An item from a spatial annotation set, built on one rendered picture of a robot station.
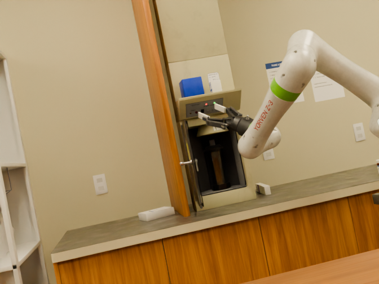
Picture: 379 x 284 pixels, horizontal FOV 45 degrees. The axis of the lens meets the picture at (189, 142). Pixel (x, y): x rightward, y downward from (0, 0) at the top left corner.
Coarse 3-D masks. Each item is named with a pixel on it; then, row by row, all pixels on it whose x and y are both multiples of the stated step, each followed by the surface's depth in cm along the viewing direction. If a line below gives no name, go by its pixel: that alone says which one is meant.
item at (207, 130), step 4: (200, 128) 239; (204, 128) 237; (208, 128) 236; (212, 128) 236; (216, 128) 236; (220, 128) 236; (200, 132) 238; (204, 132) 236; (208, 132) 235; (212, 132) 235; (216, 132) 235; (220, 132) 250; (196, 136) 242; (200, 136) 249
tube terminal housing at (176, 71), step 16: (176, 64) 232; (192, 64) 233; (208, 64) 235; (224, 64) 236; (176, 80) 231; (224, 80) 236; (176, 96) 231; (176, 112) 235; (192, 192) 232; (224, 192) 232; (240, 192) 234; (208, 208) 231
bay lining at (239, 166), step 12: (192, 132) 251; (228, 132) 249; (192, 144) 249; (204, 144) 257; (216, 144) 254; (228, 144) 250; (204, 156) 256; (228, 156) 250; (240, 156) 238; (204, 168) 254; (228, 168) 251; (240, 168) 241; (204, 180) 252; (228, 180) 252; (240, 180) 245
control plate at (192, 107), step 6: (198, 102) 223; (204, 102) 224; (210, 102) 225; (216, 102) 226; (222, 102) 227; (186, 108) 224; (192, 108) 225; (198, 108) 226; (204, 108) 227; (210, 108) 228; (186, 114) 226; (192, 114) 228
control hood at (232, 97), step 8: (240, 88) 225; (192, 96) 221; (200, 96) 221; (208, 96) 223; (216, 96) 224; (224, 96) 225; (232, 96) 227; (240, 96) 228; (176, 104) 230; (184, 104) 222; (224, 104) 229; (232, 104) 230; (184, 112) 225; (216, 112) 231
